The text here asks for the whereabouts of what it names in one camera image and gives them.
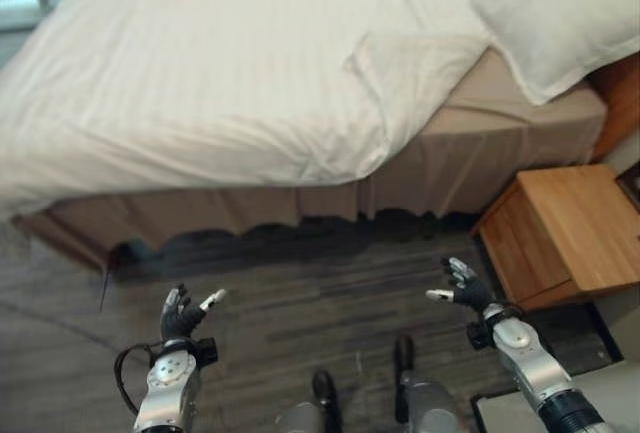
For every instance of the wooden headboard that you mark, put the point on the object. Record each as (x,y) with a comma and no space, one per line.
(617,103)

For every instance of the wooden nightstand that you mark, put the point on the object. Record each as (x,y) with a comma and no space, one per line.
(560,235)

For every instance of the white striped duvet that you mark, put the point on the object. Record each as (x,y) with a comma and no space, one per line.
(200,78)

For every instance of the silver left robot leg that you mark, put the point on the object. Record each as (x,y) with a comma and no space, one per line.
(312,408)

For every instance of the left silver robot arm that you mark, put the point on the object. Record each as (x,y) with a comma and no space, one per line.
(167,380)

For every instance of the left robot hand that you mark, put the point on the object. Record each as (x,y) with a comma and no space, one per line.
(177,320)

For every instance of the wooden bed frame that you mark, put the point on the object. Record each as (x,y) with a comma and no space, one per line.
(65,243)

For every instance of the white pillow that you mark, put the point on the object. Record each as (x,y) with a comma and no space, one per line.
(550,18)

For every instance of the white box with black rim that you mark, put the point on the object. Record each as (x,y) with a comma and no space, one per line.
(505,410)

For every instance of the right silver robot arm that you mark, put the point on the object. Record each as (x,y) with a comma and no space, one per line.
(537,368)

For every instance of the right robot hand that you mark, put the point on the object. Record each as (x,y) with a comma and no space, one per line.
(470,289)

